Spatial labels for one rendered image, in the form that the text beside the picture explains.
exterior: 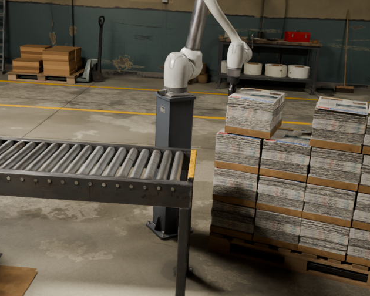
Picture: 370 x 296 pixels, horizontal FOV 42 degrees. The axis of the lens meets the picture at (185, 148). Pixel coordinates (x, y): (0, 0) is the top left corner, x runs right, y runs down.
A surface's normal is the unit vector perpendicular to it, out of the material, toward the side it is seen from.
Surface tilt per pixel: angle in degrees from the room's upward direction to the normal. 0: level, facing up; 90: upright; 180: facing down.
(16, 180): 90
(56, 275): 0
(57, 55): 90
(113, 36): 90
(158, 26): 90
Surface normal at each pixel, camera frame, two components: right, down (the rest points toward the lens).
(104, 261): 0.05, -0.95
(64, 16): -0.06, 0.31
